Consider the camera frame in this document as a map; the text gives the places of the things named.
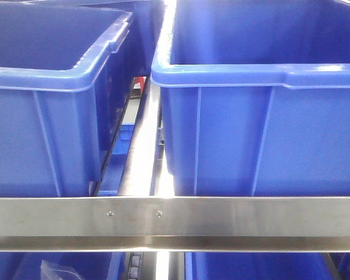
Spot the blue bin lower middle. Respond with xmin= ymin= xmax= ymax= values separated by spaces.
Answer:
xmin=0 ymin=252 xmax=125 ymax=279

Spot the blue bin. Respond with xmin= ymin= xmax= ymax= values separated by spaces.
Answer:
xmin=185 ymin=252 xmax=335 ymax=279
xmin=0 ymin=252 xmax=125 ymax=279
xmin=0 ymin=1 xmax=134 ymax=197
xmin=152 ymin=1 xmax=350 ymax=196

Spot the blue bin upper right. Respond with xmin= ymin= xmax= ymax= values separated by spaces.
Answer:
xmin=152 ymin=1 xmax=350 ymax=196

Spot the blue bin upper left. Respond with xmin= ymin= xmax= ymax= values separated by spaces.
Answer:
xmin=0 ymin=1 xmax=134 ymax=197

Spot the blue bin lower right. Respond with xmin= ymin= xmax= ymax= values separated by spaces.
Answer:
xmin=185 ymin=252 xmax=335 ymax=279

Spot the steel shelf front rail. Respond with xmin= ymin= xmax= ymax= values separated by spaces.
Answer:
xmin=0 ymin=197 xmax=350 ymax=252

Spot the clear plastic bag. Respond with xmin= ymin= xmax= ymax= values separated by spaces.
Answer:
xmin=40 ymin=260 xmax=84 ymax=280

